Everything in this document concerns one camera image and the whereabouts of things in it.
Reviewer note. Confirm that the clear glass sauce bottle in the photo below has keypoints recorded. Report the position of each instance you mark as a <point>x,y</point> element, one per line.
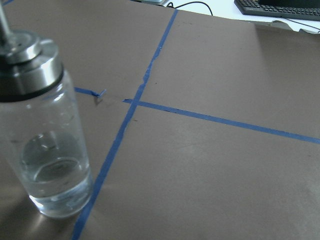
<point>41,135</point>

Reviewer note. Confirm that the black keyboard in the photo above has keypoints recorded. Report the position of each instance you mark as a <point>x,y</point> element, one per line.
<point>264,9</point>

